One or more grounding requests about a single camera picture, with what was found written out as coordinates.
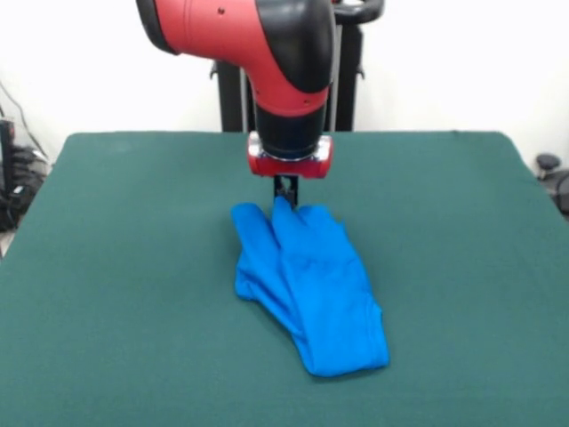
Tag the blue laundry garment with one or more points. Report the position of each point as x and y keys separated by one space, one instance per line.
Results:
x=320 y=289

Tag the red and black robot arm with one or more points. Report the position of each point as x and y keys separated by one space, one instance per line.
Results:
x=266 y=53

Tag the dark green table cloth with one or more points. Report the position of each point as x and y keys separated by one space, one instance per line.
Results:
x=133 y=267

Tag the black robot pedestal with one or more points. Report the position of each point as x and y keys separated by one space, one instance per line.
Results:
x=351 y=66

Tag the black equipment pile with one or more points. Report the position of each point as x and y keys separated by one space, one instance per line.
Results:
x=9 y=178

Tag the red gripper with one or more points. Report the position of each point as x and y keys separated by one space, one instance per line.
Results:
x=289 y=169

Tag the grey chair base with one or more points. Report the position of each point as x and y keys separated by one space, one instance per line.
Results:
x=547 y=162

